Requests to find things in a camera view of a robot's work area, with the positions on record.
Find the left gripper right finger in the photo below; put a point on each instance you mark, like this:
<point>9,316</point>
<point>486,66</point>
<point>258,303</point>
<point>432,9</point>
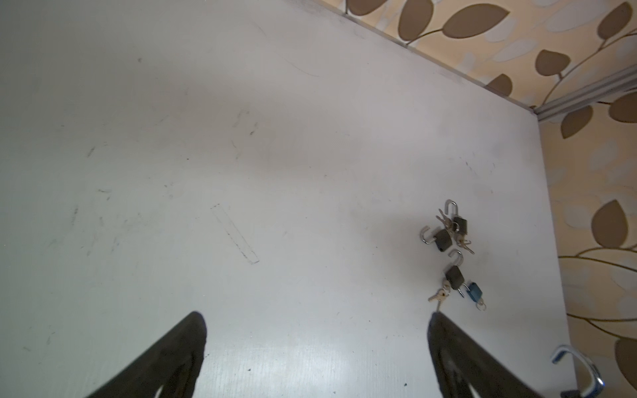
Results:
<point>463,368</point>

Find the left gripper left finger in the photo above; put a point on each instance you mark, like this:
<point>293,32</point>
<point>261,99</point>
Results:
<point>169,368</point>

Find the small key bunch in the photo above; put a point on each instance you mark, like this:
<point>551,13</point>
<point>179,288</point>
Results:
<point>441,295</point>

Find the blue padlock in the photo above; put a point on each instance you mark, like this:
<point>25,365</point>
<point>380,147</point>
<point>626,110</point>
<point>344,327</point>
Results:
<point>476,295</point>

